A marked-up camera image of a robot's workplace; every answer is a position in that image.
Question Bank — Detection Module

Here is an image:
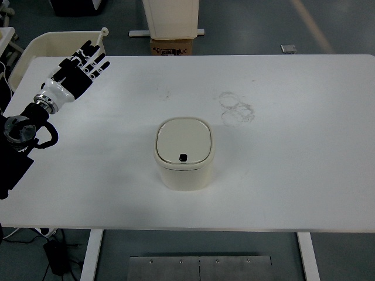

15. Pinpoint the grey metal plate with screws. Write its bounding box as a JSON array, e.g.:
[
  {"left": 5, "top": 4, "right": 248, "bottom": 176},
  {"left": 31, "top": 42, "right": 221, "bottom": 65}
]
[{"left": 128, "top": 255, "right": 273, "bottom": 281}]

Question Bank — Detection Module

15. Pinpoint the black case on floor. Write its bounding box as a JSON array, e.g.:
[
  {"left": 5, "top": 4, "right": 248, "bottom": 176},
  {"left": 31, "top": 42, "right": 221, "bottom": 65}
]
[{"left": 50, "top": 0, "right": 105, "bottom": 18}]

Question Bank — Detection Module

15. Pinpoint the white table leg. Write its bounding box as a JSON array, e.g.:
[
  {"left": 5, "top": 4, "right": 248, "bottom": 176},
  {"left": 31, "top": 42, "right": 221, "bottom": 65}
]
[
  {"left": 296, "top": 231, "right": 322, "bottom": 281},
  {"left": 79, "top": 228, "right": 104, "bottom": 281}
]

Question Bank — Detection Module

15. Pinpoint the brown cardboard box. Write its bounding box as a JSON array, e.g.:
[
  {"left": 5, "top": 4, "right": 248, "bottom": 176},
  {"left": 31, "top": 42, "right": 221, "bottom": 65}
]
[{"left": 150, "top": 37, "right": 194, "bottom": 56}]

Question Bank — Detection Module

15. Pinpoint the white side table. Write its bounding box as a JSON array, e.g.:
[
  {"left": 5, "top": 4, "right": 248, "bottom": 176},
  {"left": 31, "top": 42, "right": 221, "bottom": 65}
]
[{"left": 0, "top": 27, "right": 26, "bottom": 59}]

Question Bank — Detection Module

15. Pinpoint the large cream plastic tub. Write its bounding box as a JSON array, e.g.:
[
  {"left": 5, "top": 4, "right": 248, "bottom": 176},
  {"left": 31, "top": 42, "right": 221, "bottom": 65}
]
[{"left": 8, "top": 27, "right": 110, "bottom": 92}]

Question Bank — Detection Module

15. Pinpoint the cream trash bin lid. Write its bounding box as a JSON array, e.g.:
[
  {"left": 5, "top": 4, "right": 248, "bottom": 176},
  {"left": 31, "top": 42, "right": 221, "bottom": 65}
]
[{"left": 155, "top": 118, "right": 213, "bottom": 165}]

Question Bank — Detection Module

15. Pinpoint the cream desktop trash bin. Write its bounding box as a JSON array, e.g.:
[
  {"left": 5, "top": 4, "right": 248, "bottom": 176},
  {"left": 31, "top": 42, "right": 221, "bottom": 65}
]
[{"left": 153, "top": 116, "right": 216, "bottom": 191}]

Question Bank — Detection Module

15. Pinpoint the grey metal base bar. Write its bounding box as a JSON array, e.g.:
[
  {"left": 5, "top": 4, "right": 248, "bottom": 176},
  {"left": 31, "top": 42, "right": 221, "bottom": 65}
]
[{"left": 129, "top": 28, "right": 206, "bottom": 38}]

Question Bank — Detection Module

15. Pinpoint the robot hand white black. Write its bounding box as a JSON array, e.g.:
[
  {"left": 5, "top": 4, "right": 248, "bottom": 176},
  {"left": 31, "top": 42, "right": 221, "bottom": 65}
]
[{"left": 40, "top": 40, "right": 111, "bottom": 104}]

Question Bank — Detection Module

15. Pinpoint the tall white bin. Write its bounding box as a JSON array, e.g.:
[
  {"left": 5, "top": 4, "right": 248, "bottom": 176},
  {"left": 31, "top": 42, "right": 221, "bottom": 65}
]
[{"left": 142, "top": 0, "right": 200, "bottom": 40}]

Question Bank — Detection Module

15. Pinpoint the black power adapter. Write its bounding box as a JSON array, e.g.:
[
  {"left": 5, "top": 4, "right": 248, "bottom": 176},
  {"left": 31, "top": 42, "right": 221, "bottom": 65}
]
[{"left": 43, "top": 239, "right": 71, "bottom": 276}]

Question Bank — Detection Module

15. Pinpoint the black cable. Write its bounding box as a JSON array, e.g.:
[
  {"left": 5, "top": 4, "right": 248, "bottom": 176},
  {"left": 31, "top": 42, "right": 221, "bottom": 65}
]
[{"left": 58, "top": 228, "right": 83, "bottom": 248}]

